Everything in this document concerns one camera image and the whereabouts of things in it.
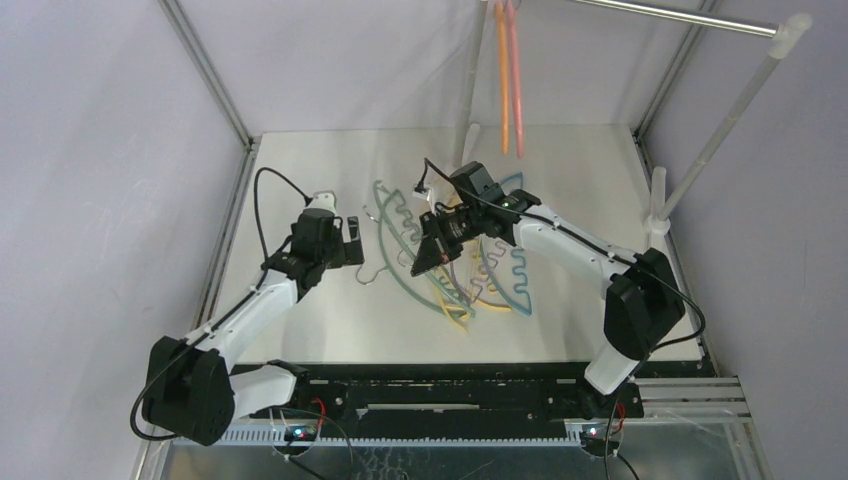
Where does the light green plastic hanger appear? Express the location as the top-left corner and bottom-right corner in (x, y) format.
(361, 180), (478, 313)

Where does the orange plastic hanger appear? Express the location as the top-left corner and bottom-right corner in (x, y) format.
(494, 1), (510, 155)

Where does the pink plastic hanger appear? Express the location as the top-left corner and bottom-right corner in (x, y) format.
(505, 1), (525, 158)

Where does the purple plastic hanger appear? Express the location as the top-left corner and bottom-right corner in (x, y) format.
(466, 239), (511, 312)

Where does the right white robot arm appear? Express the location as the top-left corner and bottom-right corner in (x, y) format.
(411, 162), (687, 416)

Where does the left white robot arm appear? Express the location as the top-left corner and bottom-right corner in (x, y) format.
(130, 207), (364, 446)

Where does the yellow plastic hanger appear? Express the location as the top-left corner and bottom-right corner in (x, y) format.
(432, 239), (513, 333)

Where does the teal plastic hanger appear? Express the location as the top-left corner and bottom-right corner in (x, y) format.
(476, 173), (534, 318)

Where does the left small circuit board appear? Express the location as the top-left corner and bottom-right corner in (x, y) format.
(283, 426), (318, 444)

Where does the small circuit board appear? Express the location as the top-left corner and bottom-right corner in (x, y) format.
(283, 426), (318, 444)
(580, 427), (610, 443)

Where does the right small circuit board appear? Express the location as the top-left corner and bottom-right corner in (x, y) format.
(580, 427), (610, 443)

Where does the chrome clothes rack bar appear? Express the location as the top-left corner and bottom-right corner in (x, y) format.
(574, 0), (782, 38)

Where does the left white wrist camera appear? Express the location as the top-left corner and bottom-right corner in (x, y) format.
(307, 190), (337, 215)

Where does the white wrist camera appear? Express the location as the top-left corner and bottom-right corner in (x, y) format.
(307, 190), (337, 215)
(412, 182), (435, 210)

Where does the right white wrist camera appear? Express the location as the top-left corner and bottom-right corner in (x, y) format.
(412, 182), (435, 210)

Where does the left aluminium frame profile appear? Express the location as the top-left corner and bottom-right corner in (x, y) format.
(129, 0), (261, 480)

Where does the aluminium frame profile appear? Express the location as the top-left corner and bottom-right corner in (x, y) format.
(129, 0), (261, 480)
(632, 0), (773, 480)

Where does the white clothes rack left post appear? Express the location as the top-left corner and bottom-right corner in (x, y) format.
(450, 1), (488, 168)

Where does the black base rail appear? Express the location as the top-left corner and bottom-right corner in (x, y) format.
(225, 360), (718, 442)

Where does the white slotted cable duct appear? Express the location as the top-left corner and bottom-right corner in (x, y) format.
(216, 421), (583, 447)

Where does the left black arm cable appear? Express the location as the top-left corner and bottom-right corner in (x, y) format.
(129, 166), (313, 443)

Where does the right aluminium frame profile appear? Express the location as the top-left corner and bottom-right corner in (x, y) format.
(632, 0), (773, 480)

